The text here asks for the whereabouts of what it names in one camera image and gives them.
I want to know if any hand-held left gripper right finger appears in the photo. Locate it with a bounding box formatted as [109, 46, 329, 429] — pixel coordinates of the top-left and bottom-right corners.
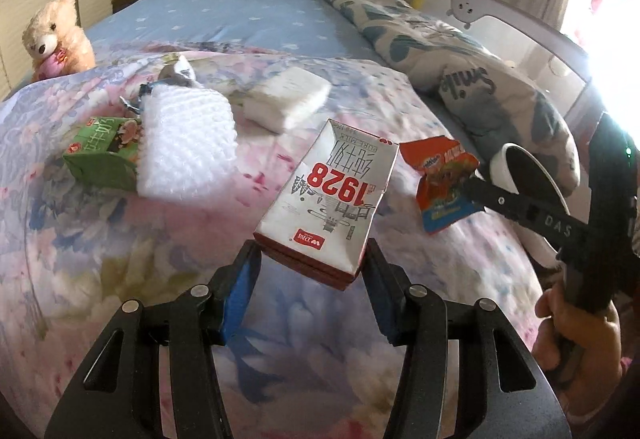
[362, 239, 573, 439]

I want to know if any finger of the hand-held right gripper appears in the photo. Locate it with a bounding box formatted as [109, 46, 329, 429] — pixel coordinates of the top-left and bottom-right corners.
[460, 176, 537, 226]

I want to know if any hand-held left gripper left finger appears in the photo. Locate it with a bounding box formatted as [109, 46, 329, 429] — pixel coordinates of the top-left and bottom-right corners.
[44, 241, 263, 439]

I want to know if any black trash bin white rim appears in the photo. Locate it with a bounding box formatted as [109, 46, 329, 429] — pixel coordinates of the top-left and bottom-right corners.
[487, 143, 573, 270]

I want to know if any red snack wrapper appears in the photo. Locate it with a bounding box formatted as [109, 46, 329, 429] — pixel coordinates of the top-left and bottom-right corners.
[400, 136, 483, 236]

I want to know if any white and red milk carton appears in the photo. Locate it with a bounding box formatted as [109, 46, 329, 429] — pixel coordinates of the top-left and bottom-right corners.
[252, 119, 401, 291]

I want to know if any white bubble wrap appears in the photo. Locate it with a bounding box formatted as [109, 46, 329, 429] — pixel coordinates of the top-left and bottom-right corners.
[136, 84, 235, 200]

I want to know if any green milk carton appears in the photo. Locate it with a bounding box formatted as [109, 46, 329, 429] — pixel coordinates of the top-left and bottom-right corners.
[62, 116, 147, 192]

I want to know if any silver foil wrapper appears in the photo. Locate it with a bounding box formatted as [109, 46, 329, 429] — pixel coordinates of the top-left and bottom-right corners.
[120, 54, 201, 112]

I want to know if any person's right hand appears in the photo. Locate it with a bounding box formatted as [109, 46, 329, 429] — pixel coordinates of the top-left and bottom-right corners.
[532, 286, 626, 397]

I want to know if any pink floral blanket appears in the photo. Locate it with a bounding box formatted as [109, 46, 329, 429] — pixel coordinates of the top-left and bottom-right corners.
[0, 46, 556, 425]

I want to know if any folded blue heart duvet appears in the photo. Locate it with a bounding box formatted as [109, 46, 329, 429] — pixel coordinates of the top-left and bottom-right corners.
[315, 0, 583, 192]

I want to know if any bright window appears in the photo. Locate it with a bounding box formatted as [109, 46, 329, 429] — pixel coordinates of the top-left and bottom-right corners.
[575, 0, 640, 84]

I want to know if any blue bed sheet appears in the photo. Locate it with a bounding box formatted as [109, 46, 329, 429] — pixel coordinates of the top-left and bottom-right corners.
[80, 0, 481, 154]

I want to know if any cream teddy bear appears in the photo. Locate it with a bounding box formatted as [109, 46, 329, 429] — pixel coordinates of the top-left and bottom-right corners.
[21, 0, 97, 82]

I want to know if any grey bed guard rail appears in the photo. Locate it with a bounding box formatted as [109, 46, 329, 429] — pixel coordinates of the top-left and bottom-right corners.
[400, 0, 593, 120]

